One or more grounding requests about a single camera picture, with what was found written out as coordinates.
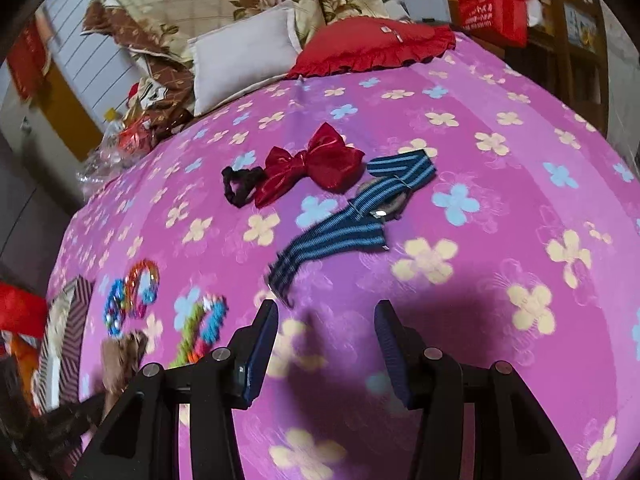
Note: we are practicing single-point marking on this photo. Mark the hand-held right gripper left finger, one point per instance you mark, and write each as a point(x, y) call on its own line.
point(260, 345)

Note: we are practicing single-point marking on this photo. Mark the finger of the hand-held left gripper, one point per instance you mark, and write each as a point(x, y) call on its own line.
point(55, 427)

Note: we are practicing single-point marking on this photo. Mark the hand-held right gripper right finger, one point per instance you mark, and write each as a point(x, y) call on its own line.
point(390, 345)

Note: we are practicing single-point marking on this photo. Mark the brown lace scrunchie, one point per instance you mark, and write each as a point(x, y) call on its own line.
point(120, 360)

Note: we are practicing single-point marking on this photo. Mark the striped cardboard box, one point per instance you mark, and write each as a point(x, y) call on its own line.
point(70, 325)

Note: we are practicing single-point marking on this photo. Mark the black scrunchie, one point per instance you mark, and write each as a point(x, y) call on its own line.
point(231, 180)

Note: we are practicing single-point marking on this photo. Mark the red satin hair bow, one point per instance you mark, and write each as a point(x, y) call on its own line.
point(325, 155)

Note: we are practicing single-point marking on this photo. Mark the pink floral bed sheet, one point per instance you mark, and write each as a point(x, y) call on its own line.
point(450, 260)

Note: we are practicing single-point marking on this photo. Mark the red gift bag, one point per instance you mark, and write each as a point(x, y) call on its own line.
point(20, 307)

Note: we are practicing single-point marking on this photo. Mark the clear plastic bags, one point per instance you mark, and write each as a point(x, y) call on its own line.
point(100, 165)

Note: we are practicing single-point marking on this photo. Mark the red plastic packet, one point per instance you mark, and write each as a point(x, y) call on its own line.
point(132, 135)

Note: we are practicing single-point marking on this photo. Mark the red white plush toy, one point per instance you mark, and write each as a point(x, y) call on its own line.
point(145, 97)

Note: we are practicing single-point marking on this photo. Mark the yellow cap bottle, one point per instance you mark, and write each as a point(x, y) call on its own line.
point(111, 115)

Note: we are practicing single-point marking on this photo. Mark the brown patterned quilt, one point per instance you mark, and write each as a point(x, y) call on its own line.
point(165, 80)

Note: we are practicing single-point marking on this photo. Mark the white pillow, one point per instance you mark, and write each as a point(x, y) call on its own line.
point(240, 55)

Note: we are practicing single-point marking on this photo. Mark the red ruffled cushion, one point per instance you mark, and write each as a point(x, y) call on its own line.
point(370, 42)

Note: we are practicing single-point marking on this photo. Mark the red printed shopping bag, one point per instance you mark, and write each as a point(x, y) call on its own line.
point(492, 7)

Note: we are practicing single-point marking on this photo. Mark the red paper wall decoration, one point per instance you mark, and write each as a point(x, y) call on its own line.
point(25, 60)

